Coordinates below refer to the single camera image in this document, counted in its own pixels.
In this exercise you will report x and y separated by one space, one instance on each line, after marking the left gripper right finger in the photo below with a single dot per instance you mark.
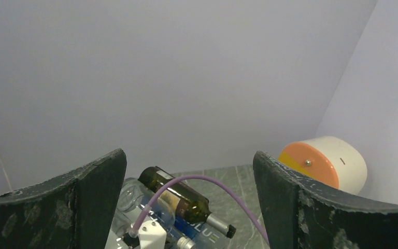
301 212

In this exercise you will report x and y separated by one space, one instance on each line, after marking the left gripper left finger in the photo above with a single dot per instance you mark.
72 210

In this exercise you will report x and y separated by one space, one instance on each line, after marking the clear round bottle silver cap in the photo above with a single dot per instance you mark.
132 210

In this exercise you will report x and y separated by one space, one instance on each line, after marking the blue square bottle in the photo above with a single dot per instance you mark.
201 234

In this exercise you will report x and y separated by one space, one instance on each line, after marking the dark wine bottle white neck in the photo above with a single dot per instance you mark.
187 203

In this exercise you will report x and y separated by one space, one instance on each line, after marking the cream cylinder orange face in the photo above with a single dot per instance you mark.
329 160

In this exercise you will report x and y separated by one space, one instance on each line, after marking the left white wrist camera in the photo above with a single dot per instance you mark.
150 235

